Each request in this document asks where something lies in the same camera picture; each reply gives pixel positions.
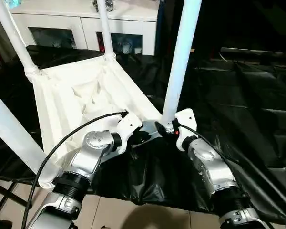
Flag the black mat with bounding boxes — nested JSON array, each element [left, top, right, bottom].
[[0, 44, 286, 225]]

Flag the printed box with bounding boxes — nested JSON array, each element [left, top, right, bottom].
[[120, 39, 132, 54]]

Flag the black backdrop cloth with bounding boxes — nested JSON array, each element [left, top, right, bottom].
[[200, 0, 286, 50]]

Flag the black stand leg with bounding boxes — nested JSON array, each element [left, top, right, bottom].
[[0, 176, 22, 216]]

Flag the black object pile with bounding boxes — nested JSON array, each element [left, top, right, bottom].
[[92, 0, 115, 13]]

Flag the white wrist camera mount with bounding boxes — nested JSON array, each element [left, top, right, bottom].
[[115, 111, 144, 154], [174, 108, 198, 151]]

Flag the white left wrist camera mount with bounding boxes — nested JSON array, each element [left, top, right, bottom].
[[115, 111, 144, 154]]

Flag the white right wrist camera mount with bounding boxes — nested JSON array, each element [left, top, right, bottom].
[[174, 108, 198, 151]]

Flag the grey curtain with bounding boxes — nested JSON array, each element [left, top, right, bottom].
[[0, 9, 20, 61]]

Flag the white plastic table leg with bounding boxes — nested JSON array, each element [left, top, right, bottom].
[[161, 0, 204, 125], [0, 0, 41, 81], [96, 0, 117, 62], [0, 86, 64, 189]]

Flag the blue vertical strip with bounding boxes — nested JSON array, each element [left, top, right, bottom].
[[155, 0, 167, 56]]

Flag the white plastic table top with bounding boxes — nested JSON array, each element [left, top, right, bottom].
[[24, 53, 169, 189]]

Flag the white glass-door cabinet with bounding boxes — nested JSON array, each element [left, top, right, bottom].
[[10, 0, 158, 57]]

